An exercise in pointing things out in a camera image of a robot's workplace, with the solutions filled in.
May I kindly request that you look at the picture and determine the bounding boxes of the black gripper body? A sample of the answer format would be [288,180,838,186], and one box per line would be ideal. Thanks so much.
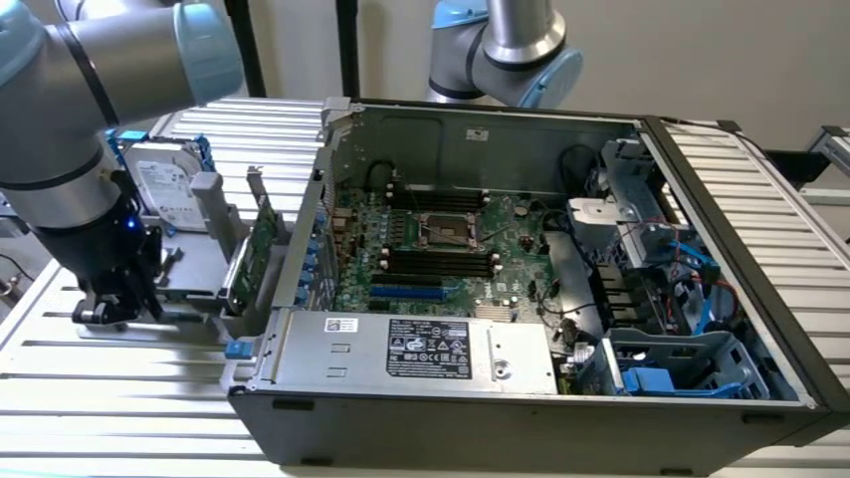
[38,169,164,323]

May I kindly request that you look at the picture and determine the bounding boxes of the green RAM stick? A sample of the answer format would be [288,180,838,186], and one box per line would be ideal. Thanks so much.
[130,309,224,323]

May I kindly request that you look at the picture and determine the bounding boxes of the blue expansion slot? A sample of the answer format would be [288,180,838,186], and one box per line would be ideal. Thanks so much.
[370,292,446,304]
[370,285,446,296]

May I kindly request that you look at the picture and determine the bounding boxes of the long black expansion slot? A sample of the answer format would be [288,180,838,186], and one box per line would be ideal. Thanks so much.
[370,274,447,289]

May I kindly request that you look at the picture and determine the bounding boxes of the grey parts rack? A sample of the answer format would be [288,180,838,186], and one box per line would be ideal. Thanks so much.
[75,129,295,346]

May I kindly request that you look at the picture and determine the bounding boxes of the silver hard disk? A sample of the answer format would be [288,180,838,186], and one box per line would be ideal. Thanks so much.
[126,141,208,221]

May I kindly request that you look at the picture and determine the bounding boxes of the green graphics card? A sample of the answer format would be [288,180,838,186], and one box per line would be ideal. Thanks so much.
[220,165,286,317]

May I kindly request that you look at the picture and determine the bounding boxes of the grey power supply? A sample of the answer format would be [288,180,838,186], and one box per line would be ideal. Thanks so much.
[254,310,561,397]

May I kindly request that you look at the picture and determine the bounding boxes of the black pole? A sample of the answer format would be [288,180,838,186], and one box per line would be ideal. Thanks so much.
[227,0,268,99]
[334,0,366,99]

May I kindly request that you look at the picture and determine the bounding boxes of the CPU socket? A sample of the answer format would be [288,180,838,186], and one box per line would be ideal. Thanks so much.
[410,210,487,251]

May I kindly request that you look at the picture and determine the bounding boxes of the silver chipset heat sink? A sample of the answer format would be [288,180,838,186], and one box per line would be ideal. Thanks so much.
[473,304,521,326]

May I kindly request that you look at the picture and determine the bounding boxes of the green motherboard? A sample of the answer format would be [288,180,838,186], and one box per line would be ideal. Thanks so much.
[327,185,567,331]

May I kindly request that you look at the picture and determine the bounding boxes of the black open PC case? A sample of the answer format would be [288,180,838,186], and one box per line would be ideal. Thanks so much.
[224,96,850,465]

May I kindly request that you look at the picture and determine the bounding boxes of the black fan shroud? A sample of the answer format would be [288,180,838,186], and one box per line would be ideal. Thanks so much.
[593,262,674,336]

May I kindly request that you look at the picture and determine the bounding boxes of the metal drive cage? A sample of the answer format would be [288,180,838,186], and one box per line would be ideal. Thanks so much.
[563,135,694,271]

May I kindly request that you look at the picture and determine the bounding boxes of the blue connector block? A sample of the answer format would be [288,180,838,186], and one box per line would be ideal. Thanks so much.
[622,366,677,395]

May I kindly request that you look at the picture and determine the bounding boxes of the grey plastic disk bay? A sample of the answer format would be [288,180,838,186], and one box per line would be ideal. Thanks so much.
[575,327,777,401]

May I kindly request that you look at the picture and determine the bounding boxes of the blue disk bracket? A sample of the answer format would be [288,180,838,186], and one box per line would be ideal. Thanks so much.
[104,128,215,236]

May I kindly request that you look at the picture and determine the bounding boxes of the short black wire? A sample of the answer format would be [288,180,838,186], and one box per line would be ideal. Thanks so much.
[367,158,402,189]

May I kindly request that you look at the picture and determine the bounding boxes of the black looped wire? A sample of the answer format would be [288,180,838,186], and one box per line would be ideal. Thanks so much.
[555,143,607,196]

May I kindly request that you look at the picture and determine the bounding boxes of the blue wire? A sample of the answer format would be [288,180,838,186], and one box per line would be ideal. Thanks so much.
[663,232,726,328]

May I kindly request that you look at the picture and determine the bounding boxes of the red wire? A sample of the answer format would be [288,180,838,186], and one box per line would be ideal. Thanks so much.
[663,242,739,323]

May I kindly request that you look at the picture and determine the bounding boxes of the thin black cable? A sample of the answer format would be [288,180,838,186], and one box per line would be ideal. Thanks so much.
[662,116,819,191]

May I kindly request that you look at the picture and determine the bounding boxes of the aluminium frame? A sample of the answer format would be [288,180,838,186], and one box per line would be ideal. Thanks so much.
[798,125,850,201]

